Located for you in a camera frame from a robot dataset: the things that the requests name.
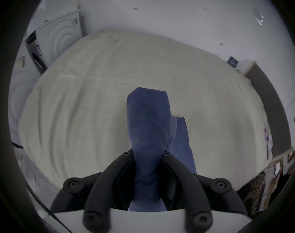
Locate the bed with beige sheet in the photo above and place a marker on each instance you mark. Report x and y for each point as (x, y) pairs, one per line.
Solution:
(89, 93)

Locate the dark blue shirt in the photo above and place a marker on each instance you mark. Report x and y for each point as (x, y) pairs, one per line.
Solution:
(150, 139)

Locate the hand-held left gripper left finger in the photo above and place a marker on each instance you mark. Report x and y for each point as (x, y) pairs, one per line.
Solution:
(101, 190)

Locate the white washing machine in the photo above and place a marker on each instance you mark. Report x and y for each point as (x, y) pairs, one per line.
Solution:
(57, 37)
(18, 98)

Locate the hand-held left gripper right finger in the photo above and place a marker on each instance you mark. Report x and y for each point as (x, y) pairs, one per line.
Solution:
(193, 190)

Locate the grey padded headboard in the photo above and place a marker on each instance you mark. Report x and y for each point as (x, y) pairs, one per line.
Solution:
(271, 98)

